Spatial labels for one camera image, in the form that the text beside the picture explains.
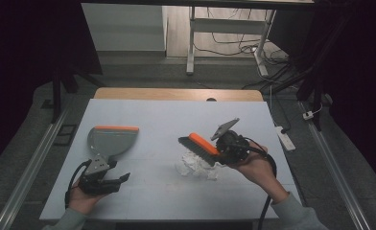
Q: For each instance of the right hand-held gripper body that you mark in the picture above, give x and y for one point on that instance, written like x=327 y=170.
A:
x=232 y=147

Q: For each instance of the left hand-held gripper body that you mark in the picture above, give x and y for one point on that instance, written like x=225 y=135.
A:
x=96 y=174

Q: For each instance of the grey dustpan with orange edge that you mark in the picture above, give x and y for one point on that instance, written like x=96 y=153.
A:
x=112 y=140

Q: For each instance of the orange brush with grey bristles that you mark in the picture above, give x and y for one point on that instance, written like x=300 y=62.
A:
x=203 y=143

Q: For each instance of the pile of white tissues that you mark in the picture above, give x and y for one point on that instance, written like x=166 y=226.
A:
x=194 y=167

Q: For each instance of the person's left hand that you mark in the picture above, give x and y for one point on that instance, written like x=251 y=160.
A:
x=82 y=201

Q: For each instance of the person's right hand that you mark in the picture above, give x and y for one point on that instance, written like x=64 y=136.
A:
x=259 y=169

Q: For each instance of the white power strip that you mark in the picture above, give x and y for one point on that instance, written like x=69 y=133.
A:
x=285 y=138

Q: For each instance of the wooden table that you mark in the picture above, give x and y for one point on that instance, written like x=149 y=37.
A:
x=176 y=94

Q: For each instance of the small white plug adaptor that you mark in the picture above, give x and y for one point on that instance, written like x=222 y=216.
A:
x=308 y=115

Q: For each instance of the black stand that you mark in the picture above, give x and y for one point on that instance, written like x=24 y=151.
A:
x=56 y=96

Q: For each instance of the dark curtain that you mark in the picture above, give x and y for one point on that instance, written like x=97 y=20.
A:
x=355 y=80
x=23 y=64

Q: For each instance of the white cabinet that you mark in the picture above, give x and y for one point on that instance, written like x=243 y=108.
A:
x=123 y=27

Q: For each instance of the aluminium floor rail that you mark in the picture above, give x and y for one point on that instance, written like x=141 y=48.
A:
x=32 y=166
x=333 y=166

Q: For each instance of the white metal desk frame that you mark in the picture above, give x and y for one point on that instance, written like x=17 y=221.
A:
x=227 y=25

